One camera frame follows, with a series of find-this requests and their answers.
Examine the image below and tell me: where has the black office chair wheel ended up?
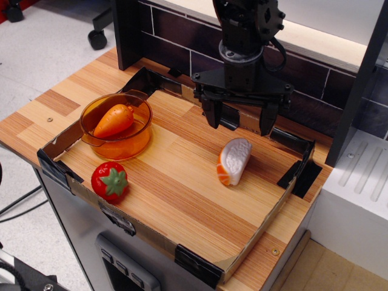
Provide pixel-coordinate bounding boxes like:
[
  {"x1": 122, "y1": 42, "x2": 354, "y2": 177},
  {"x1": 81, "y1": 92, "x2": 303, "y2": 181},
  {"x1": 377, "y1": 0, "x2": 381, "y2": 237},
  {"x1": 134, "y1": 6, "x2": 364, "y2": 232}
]
[{"x1": 87, "y1": 8, "x2": 113, "y2": 50}]

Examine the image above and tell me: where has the white toy sink drainboard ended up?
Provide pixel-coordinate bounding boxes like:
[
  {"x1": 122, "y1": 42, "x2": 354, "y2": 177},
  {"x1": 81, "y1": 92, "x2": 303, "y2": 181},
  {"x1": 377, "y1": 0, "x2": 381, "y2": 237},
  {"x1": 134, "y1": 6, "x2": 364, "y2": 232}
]
[{"x1": 309, "y1": 130, "x2": 387, "y2": 278}]

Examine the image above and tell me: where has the dark grey shelf post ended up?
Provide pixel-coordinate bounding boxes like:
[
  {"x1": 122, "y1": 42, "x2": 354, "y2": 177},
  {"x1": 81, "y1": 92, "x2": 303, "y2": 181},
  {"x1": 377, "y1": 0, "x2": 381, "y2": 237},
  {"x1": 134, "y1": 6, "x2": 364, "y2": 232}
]
[{"x1": 326, "y1": 1, "x2": 387, "y2": 167}]

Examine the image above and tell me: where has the black floor cable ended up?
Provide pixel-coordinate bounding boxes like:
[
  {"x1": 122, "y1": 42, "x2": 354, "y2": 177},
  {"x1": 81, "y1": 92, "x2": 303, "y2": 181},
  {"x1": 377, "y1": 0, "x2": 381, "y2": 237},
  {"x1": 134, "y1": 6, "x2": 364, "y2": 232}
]
[{"x1": 0, "y1": 184, "x2": 49, "y2": 224}]

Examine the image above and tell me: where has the orange toy carrot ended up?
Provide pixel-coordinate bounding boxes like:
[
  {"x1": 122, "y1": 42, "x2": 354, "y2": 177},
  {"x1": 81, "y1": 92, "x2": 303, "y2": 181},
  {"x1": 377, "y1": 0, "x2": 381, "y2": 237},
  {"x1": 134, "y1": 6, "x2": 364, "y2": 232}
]
[{"x1": 93, "y1": 104, "x2": 134, "y2": 138}]

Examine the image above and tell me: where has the grey control panel with buttons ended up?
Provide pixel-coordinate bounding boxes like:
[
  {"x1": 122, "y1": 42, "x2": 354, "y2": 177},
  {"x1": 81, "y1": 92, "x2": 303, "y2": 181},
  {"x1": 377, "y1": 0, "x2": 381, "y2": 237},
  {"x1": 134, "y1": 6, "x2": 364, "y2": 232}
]
[{"x1": 95, "y1": 234, "x2": 161, "y2": 291}]

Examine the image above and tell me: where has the orange transparent plastic pot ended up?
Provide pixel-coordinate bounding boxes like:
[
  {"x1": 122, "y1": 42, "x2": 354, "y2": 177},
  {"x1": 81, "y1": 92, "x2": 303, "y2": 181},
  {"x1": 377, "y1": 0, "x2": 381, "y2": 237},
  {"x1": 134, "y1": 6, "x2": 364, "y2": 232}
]
[{"x1": 79, "y1": 90, "x2": 153, "y2": 160}]

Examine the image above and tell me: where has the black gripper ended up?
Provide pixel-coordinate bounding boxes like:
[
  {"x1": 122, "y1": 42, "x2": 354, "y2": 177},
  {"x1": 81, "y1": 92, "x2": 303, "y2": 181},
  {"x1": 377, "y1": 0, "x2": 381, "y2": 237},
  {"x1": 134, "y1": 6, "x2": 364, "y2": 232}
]
[{"x1": 191, "y1": 63, "x2": 293, "y2": 136}]

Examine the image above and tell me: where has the red toy strawberry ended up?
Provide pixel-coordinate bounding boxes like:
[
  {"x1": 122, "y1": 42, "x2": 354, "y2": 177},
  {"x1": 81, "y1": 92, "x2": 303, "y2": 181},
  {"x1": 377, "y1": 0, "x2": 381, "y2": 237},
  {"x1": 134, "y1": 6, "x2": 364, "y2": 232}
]
[{"x1": 91, "y1": 161, "x2": 129, "y2": 201}]

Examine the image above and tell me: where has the black equipment at lower left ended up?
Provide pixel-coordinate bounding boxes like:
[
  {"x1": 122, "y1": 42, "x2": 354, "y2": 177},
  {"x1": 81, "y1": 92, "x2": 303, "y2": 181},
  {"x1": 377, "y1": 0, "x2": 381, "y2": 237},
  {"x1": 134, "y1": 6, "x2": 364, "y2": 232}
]
[{"x1": 1, "y1": 244, "x2": 67, "y2": 291}]

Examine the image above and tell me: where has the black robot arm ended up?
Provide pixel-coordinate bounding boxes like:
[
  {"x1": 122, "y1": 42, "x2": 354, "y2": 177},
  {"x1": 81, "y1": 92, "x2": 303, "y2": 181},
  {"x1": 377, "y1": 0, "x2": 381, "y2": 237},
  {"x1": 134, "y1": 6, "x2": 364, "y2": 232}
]
[{"x1": 191, "y1": 1, "x2": 293, "y2": 136}]

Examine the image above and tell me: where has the white orange toy sushi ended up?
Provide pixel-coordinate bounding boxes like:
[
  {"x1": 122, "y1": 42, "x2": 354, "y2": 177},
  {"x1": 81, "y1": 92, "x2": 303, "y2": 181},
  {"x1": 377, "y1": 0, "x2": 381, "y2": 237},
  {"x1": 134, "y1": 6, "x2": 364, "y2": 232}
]
[{"x1": 216, "y1": 138, "x2": 252, "y2": 186}]

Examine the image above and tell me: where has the cardboard fence with black tape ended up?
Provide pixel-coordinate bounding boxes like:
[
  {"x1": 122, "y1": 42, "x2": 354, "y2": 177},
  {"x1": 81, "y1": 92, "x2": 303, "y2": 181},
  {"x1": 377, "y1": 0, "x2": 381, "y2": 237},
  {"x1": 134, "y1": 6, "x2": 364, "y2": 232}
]
[{"x1": 37, "y1": 68, "x2": 321, "y2": 290}]

